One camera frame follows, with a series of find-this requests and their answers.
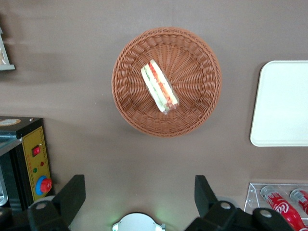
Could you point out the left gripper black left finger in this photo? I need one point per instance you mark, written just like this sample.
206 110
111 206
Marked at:
62 207

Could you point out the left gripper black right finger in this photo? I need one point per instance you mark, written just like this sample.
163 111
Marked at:
216 216

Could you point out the plastic triangle sandwich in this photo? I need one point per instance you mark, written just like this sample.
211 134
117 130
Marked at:
156 84

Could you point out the cream rectangular serving tray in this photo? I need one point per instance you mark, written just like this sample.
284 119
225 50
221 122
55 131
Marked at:
281 103

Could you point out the large round brown wicker basket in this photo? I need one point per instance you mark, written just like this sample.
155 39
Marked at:
192 60

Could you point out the clear acrylic bottle rack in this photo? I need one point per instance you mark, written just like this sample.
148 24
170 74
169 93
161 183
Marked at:
252 192

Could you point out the red cola bottle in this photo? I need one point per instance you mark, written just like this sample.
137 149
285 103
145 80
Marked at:
302 199
281 209

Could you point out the black appliance with yellow panel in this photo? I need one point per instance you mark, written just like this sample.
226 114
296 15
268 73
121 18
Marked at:
38 144

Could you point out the grey snack display rack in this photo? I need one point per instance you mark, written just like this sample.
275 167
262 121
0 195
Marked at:
7 67

